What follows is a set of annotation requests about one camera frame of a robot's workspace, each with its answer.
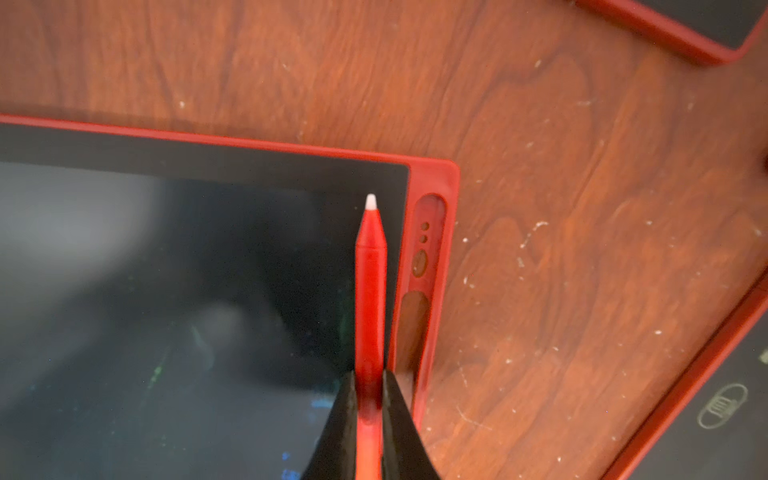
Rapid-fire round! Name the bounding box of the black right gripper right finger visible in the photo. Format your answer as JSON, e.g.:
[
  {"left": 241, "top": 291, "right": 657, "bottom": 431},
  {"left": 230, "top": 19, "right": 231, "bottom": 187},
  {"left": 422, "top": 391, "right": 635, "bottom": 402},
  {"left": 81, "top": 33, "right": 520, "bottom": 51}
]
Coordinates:
[{"left": 382, "top": 370, "right": 440, "bottom": 480}]

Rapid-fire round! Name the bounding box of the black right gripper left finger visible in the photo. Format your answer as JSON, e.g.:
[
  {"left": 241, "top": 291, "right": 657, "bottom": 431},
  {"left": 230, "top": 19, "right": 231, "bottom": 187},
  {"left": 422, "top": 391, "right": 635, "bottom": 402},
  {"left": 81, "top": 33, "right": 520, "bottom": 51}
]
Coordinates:
[{"left": 300, "top": 371, "right": 358, "bottom": 480}]

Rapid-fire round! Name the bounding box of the red stylus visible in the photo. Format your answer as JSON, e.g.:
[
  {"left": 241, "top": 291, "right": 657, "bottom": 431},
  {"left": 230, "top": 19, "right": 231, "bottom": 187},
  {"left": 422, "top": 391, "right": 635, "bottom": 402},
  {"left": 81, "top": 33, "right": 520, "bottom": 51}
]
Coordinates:
[{"left": 354, "top": 194, "right": 387, "bottom": 479}]

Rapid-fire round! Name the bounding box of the red tablet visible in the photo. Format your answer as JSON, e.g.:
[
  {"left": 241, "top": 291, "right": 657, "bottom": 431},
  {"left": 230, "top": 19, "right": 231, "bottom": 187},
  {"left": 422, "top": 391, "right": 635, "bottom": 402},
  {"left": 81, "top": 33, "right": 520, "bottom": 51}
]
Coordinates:
[
  {"left": 577, "top": 0, "right": 767, "bottom": 65},
  {"left": 604, "top": 276, "right": 767, "bottom": 479},
  {"left": 1, "top": 115, "right": 460, "bottom": 479}
]

